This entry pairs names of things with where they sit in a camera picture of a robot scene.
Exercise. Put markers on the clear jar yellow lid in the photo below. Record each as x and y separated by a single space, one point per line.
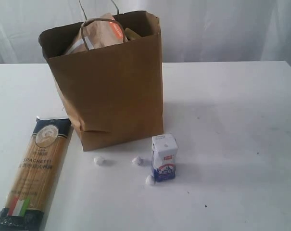
131 35

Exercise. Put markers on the brown pouch with orange label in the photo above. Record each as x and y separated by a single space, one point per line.
97 34

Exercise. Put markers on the small white ball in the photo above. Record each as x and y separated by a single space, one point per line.
99 161
150 180
137 161

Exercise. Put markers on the spaghetti packet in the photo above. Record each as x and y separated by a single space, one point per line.
26 202

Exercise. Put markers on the brown paper shopping bag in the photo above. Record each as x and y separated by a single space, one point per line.
113 94

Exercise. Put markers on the small white blue milk carton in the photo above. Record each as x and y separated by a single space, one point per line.
164 151

